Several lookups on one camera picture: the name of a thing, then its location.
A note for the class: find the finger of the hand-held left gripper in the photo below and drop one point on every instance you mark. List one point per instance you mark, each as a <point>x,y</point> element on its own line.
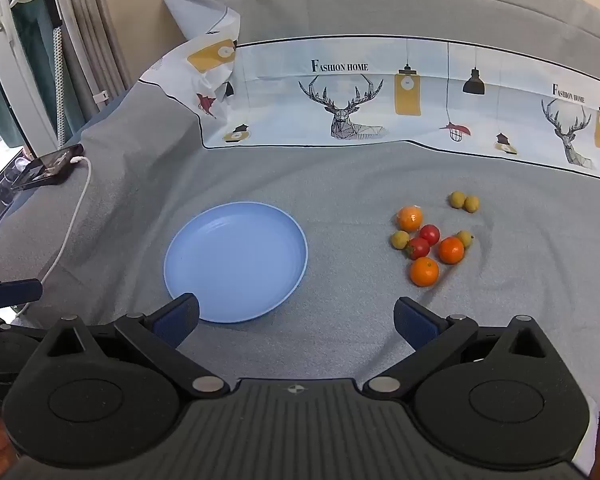
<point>15,292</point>

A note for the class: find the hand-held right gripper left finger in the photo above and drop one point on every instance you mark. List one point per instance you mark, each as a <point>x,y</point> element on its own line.
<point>180,316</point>

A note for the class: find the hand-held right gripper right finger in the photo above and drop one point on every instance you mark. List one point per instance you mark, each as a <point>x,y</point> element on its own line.
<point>414,322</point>

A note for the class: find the small orange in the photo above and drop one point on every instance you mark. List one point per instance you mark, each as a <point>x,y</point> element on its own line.
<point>451,250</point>
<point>424,271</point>

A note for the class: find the blue round plate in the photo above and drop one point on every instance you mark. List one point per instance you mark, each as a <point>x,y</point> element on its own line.
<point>235,260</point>

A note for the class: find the yellow-green longan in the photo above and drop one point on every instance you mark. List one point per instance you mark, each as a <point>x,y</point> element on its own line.
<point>464,238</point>
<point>457,199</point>
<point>399,239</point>
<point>472,203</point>

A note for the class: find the plastic-wrapped orange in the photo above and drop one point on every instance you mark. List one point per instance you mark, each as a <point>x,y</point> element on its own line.
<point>410,219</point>

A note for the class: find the red cherry tomato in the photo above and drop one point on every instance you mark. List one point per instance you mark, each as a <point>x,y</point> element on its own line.
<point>429,234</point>
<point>418,248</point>

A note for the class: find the black smartphone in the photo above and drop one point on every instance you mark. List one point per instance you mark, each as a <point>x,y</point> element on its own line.
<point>45,167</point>

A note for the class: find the dark green garment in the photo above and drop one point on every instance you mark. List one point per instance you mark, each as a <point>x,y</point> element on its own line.
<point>30,60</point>

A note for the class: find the deer-print bed sheet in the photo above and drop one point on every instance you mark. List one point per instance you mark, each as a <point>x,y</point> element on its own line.
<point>290,110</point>

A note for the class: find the grey curtain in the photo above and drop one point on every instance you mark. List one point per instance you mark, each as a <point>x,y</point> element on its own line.
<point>95,35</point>

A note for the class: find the white window frame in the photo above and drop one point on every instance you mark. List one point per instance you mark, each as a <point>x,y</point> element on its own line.
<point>0,25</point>

